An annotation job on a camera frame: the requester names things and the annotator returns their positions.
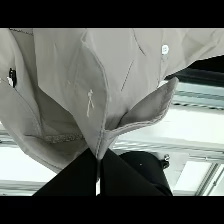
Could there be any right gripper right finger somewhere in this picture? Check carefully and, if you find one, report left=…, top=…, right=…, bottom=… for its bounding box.
left=99, top=148, right=165, bottom=197

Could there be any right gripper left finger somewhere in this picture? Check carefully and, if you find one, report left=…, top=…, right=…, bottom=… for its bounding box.
left=32, top=148, right=100, bottom=197

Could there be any beige long-sleeved shirt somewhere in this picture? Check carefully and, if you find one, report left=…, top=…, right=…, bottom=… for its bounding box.
left=0, top=28, right=224, bottom=174

